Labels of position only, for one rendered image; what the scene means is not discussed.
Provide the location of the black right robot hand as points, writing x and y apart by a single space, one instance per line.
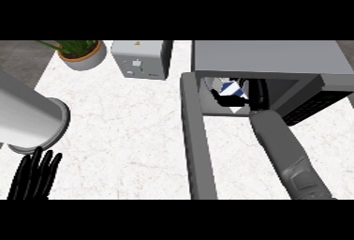
227 100

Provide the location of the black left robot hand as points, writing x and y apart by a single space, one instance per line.
32 178

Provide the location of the blue and white milk carton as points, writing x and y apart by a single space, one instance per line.
230 88

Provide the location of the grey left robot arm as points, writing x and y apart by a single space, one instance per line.
25 115

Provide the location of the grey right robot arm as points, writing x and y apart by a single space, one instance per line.
285 150

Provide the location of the grey microwave door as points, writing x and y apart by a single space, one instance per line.
195 137

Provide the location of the grey microwave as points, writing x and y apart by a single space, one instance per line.
271 57

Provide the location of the grey toaster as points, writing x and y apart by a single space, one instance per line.
136 61

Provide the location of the potted green plant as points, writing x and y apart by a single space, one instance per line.
83 57

